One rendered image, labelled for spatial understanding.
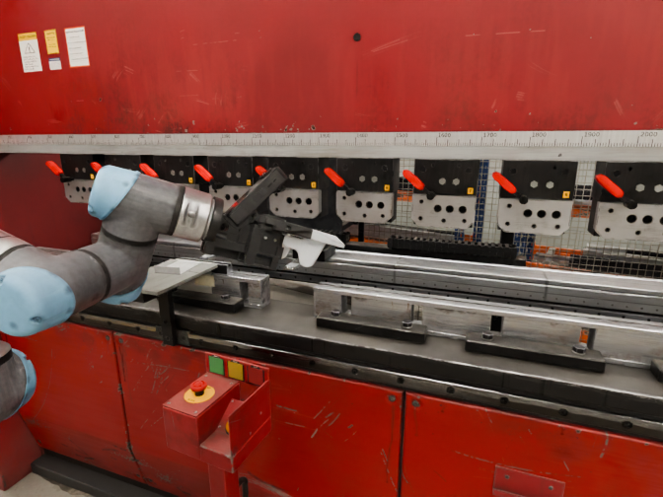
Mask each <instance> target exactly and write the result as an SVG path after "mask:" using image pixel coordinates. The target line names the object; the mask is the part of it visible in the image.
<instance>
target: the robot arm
mask: <svg viewBox="0 0 663 497"><path fill-rule="evenodd" d="M287 179H288V177H287V175H286V174H285V173H284V172H283V170H282V169H280V168H279V167H276V168H273V169H272V168H269V169H268V170H266V171H264V172H263V173H262V175H261V176H260V177H259V178H258V181H257V182H256V183H255V184H254V185H253V186H252V187H251V188H250V189H249V190H248V191H247V192H246V193H245V194H244V195H243V196H242V197H240V198H239V199H238V200H237V201H236V202H235V203H234V204H233V205H232V206H231V207H230V208H229V209H228V210H227V211H226V212H225V213H224V214H223V208H224V200H223V199H222V198H218V197H215V196H214V197H213V198H212V195H211V194H209V193H206V192H203V191H199V190H196V189H192V188H189V187H186V186H182V185H179V184H176V183H172V182H169V181H166V180H162V179H159V178H156V177H150V176H147V175H143V174H140V172H138V171H136V172H134V171H130V170H126V169H122V168H118V167H114V166H104V167H102V168H100V170H99V171H98V173H97V176H96V178H95V181H94V184H93V187H92V191H91V195H90V199H89V205H88V212H89V214H90V215H91V216H94V217H97V218H99V219H100V220H103V222H102V226H101V230H100V234H99V238H98V241H97V242H96V243H95V244H92V245H89V246H86V247H83V248H78V249H74V250H70V251H68V252H65V253H62V254H59V255H53V254H50V253H48V252H46V251H44V250H42V249H40V248H36V247H35V246H33V245H31V244H29V243H27V242H25V241H23V240H21V239H19V238H17V237H15V236H13V235H11V234H8V233H6V232H4V231H2V230H0V331H2V332H4V333H6V334H9V335H12V336H21V337H22V336H29V335H33V334H35V333H38V332H40V331H42V330H46V329H48V328H50V327H53V326H56V325H59V324H61V323H63V322H64V321H66V320H68V319H69V318H70V317H72V316H74V315H76V314H77V313H79V312H81V311H83V310H85V309H87V308H89V307H91V306H93V305H95V304H96V303H99V302H102V303H106V304H110V305H120V304H121V303H125V304H128V303H130V302H133V301H134V300H136V299H137V298H138V297H139V295H140V293H141V290H142V288H143V285H144V284H145V282H146V280H147V277H148V269H149V266H150V263H151V259H152V256H153V253H154V249H155V246H156V243H157V240H158V236H159V233H161V234H165V235H169V236H174V237H178V238H182V239H186V240H190V241H194V242H199V241H200V240H202V244H201V248H200V251H202V253H206V254H210V255H212V254H214V255H218V256H222V257H226V258H231V259H235V260H238V261H240V262H242V263H244V264H248V265H253V266H257V267H261V268H266V269H270V270H274V271H276V268H277V265H278V261H279V259H281V258H284V257H285V256H286V255H287V253H288V252H289V250H290V249H295V250H296V251H297V252H298V256H299V261H300V264H301V265H302V266H303V267H306V268H309V267H312V266H313V265H314V264H315V262H316V260H317V258H318V257H319V255H320V253H321V252H322V250H323V248H324V246H325V245H326V244H328V245H331V246H335V247H339V248H343V249H344V246H345V244H344V243H343V242H342V241H341V240H340V239H339V238H338V237H336V236H333V235H330V234H327V233H323V232H320V231H316V230H313V229H310V228H306V227H302V226H299V225H295V224H292V223H288V222H286V220H283V219H280V218H277V217H274V216H270V215H267V214H263V213H258V212H257V211H256V209H257V208H258V207H260V206H261V205H262V204H263V203H264V202H265V201H266V200H267V199H268V198H269V196H270V195H271V194H272V193H275V192H276V191H277V190H279V189H280V188H281V187H282V186H283V185H284V184H285V181H286V180H287ZM222 214H223V215H222ZM220 226H222V227H225V229H224V230H223V231H222V230H221V229H220ZM300 239H301V240H300ZM26 357H27V356H26V355H25V354H24V353H23V352H21V351H19V350H17V349H13V348H11V345H10V344H9V343H7V342H5V341H2V340H0V422H1V421H3V420H5V419H7V418H9V417H11V416H12V415H13V414H15V413H16V412H17V411H18V410H19V409H20V408H21V407H22V406H24V405H25V404H26V403H27V402H28V401H29V400H30V399H31V398H32V396H33V395H34V392H35V390H36V386H37V374H36V370H35V367H34V365H33V363H32V362H31V360H27V359H26Z"/></svg>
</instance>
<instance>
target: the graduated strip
mask: <svg viewBox="0 0 663 497"><path fill-rule="evenodd" d="M0 144H64V145H323V146H582V147H663V130H597V131H463V132H330V133H195V134H62V135H0Z"/></svg>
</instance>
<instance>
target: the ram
mask: <svg viewBox="0 0 663 497"><path fill-rule="evenodd" d="M81 26H85V33H86V40H87V46H88V53H89V61H90V66H85V67H73V68H70V65H69V58H68V51H67V45H66V38H65V31H64V29H65V28H73V27H81ZM48 30H55V31H56V38H57V44H58V50H59V53H51V54H47V48H46V42H45V35H44V31H48ZM34 32H36V34H37V45H38V51H39V57H40V63H41V69H42V71H34V72H24V66H23V60H22V55H21V50H20V44H19V39H18V34H26V33H34ZM57 57H60V63H61V69H55V70H50V66H49V60H48V58H57ZM597 130H663V0H0V135H62V134H195V133H330V132H463V131H597ZM0 153H48V154H119V155H189V156H259V157H329V158H399V159H469V160H539V161H608V162H663V147H582V146H323V145H64V144H0Z"/></svg>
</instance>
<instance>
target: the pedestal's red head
mask: <svg viewBox="0 0 663 497"><path fill-rule="evenodd" d="M208 355H209V356H212V355H216V356H220V359H224V369H225V376H222V375H218V374H215V373H211V372H209V361H208ZM212 357H213V356H212ZM231 360H234V361H238V362H240V364H242V365H244V378H245V381H244V382H242V381H239V380H235V379H232V378H228V365H227V361H231ZM205 361H206V372H207V373H205V374H204V375H203V376H201V377H200V378H199V379H197V380H196V381H206V382H207V385H208V386H210V387H213V388H214V390H215V394H214V395H213V396H212V397H211V398H210V399H208V400H206V401H204V402H200V403H190V402H187V401H186V400H185V399H184V394H185V393H186V392H187V391H188V390H190V385H191V384H190V385H189V386H187V387H186V388H185V389H183V390H182V391H180V392H179V393H177V394H176V395H175V396H173V397H172V398H170V399H169V400H168V401H166V402H165V403H164V404H163V414H164V422H165V430H166V438H167V446H168V448H171V449H173V450H176V451H178V452H181V453H183V454H185V455H188V456H190V457H193V458H195V459H198V460H202V461H203V462H207V463H209V464H211V465H214V466H216V467H219V468H221V469H224V470H226V471H229V472H231V473H234V472H235V471H236V470H237V468H238V467H239V466H240V465H241V464H242V463H243V462H244V460H245V459H246V458H247V457H248V456H249V455H250V454H251V453H252V451H253V450H254V449H255V448H256V447H257V446H258V444H259V443H260V442H261V441H262V440H263V439H264V438H265V437H266V435H267V434H268V433H269V432H270V431H271V416H270V415H271V412H270V389H269V383H270V379H269V376H268V372H269V368H266V367H262V366H259V365H255V364H251V363H247V362H244V361H240V360H236V359H232V358H229V357H225V356H221V355H217V354H214V353H210V352H205ZM251 365H253V366H257V367H259V369H260V370H264V384H263V385H262V386H260V387H258V386H256V385H252V384H249V383H248V370H247V366H249V367H250V366H251ZM196 381H194V382H196ZM239 382H242V383H245V384H248V385H252V386H255V387H258V389H257V390H256V391H255V392H254V393H253V394H252V395H251V396H250V397H248V398H247V399H246V400H245V401H241V399H240V384H239ZM227 422H228V425H229V435H228V434H227V433H226V430H225V428H226V424H227Z"/></svg>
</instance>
